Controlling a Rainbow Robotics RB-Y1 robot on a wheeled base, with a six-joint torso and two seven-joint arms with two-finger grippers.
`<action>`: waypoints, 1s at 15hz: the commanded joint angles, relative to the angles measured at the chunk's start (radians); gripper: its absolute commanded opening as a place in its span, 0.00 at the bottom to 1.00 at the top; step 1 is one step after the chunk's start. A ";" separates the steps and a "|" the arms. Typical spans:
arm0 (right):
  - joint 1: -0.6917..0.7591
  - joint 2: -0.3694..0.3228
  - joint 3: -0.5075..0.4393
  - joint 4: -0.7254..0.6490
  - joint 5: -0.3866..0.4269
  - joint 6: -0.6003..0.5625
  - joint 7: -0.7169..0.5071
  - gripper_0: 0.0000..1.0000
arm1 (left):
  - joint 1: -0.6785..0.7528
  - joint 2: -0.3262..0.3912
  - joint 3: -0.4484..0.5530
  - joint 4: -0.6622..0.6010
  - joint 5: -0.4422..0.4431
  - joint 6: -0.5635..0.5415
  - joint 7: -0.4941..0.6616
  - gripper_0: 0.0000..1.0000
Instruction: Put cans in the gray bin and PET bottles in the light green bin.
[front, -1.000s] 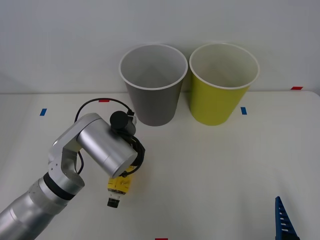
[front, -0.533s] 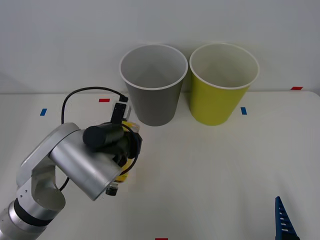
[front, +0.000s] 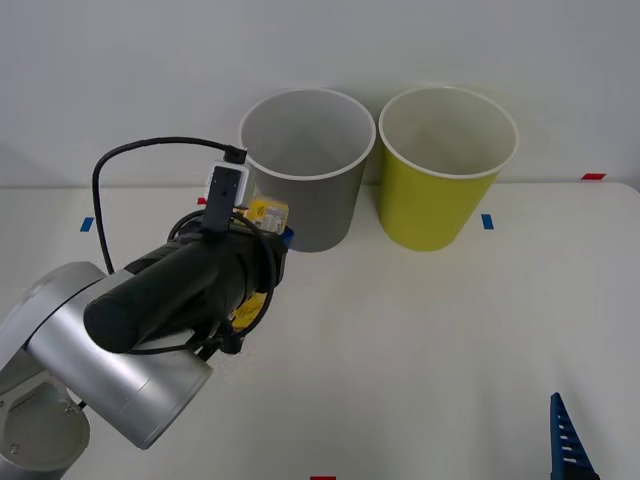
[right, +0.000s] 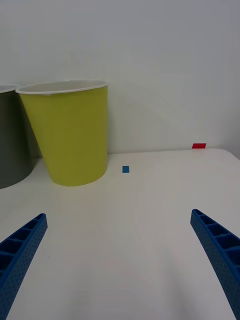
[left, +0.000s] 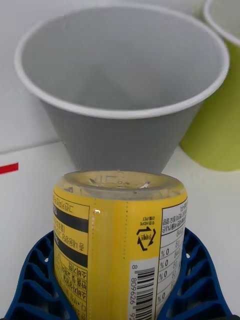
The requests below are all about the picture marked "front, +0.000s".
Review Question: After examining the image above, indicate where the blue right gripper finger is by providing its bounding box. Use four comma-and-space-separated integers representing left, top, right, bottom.
549, 392, 600, 480

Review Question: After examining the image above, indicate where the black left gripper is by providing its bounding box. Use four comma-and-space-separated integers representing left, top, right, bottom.
218, 227, 297, 312

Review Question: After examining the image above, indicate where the yellow label plastic bottle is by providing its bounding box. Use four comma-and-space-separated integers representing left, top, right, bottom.
224, 199, 292, 355

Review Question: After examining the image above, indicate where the grey plastic waste bin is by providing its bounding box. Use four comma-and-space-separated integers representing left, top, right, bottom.
237, 88, 377, 254

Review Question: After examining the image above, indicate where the yellow-green plastic waste bin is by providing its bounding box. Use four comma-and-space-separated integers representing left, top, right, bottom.
377, 86, 520, 253

